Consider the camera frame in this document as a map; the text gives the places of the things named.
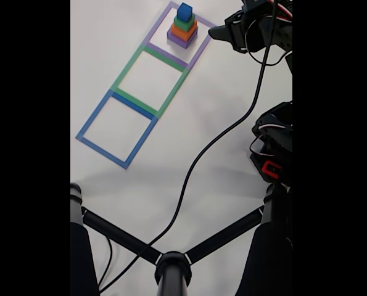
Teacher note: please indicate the blue square frame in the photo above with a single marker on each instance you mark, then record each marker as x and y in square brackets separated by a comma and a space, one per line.
[134, 106]

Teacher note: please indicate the purple square frame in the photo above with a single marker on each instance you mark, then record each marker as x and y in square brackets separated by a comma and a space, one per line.
[160, 21]

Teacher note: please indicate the green cube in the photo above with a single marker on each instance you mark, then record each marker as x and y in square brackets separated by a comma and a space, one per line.
[180, 23]

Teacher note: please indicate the purple block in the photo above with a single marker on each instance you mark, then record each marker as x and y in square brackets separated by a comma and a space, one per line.
[178, 41]

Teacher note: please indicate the small blue cube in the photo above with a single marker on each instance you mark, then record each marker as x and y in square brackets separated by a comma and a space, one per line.
[184, 11]

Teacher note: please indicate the green square frame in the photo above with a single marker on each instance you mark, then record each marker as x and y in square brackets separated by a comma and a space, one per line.
[125, 72]

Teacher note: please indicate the orange cube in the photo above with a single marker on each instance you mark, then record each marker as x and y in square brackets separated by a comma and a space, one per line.
[178, 32]

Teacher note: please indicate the black camera tripod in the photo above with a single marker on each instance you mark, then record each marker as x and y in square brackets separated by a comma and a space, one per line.
[172, 271]

